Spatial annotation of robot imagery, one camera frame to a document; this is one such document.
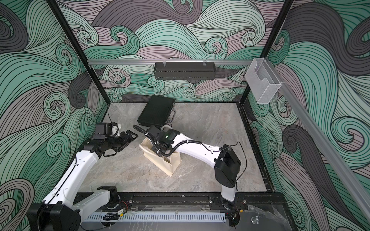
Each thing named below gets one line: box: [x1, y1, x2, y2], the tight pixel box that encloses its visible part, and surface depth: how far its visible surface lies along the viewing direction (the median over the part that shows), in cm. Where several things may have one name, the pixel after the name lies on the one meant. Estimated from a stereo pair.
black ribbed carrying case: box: [137, 95, 175, 127], surface depth 112 cm
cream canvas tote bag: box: [139, 137, 182, 178], surface depth 84 cm
